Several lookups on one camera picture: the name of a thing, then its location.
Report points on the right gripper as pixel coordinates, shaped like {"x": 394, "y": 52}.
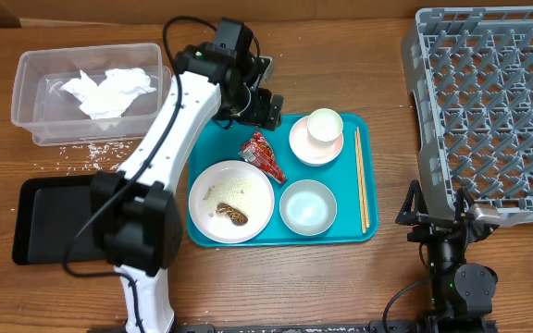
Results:
{"x": 410, "y": 215}

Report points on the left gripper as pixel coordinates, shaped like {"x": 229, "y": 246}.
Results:
{"x": 258, "y": 113}

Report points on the red sauce packet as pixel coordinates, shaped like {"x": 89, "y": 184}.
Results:
{"x": 258, "y": 152}

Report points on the pile of white rice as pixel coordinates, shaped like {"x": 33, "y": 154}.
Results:
{"x": 235, "y": 192}

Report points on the large white plate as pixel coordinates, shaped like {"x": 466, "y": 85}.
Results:
{"x": 217, "y": 227}

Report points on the grey bowl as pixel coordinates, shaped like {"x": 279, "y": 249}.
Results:
{"x": 308, "y": 207}

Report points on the brown food scrap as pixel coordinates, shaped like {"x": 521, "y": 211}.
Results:
{"x": 236, "y": 217}

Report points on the white napkin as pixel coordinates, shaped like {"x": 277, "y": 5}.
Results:
{"x": 113, "y": 96}

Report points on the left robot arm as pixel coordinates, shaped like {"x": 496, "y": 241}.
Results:
{"x": 135, "y": 220}

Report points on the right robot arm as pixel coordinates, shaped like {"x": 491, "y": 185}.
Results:
{"x": 461, "y": 292}

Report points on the grey dishwasher rack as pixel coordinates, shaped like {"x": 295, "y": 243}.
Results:
{"x": 470, "y": 72}

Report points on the clear plastic waste bin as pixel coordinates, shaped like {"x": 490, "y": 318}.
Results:
{"x": 53, "y": 116}

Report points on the pink saucer plate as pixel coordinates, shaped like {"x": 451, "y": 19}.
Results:
{"x": 306, "y": 151}

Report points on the white cup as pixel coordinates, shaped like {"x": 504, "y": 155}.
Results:
{"x": 324, "y": 125}

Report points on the teal serving tray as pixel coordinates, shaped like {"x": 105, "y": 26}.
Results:
{"x": 340, "y": 176}

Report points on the left wooden chopstick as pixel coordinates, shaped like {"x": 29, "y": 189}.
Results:
{"x": 360, "y": 180}

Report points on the scattered rice grains on table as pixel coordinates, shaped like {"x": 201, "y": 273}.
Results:
{"x": 85, "y": 158}

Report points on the black rectangular tray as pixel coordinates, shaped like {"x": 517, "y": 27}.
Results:
{"x": 50, "y": 213}

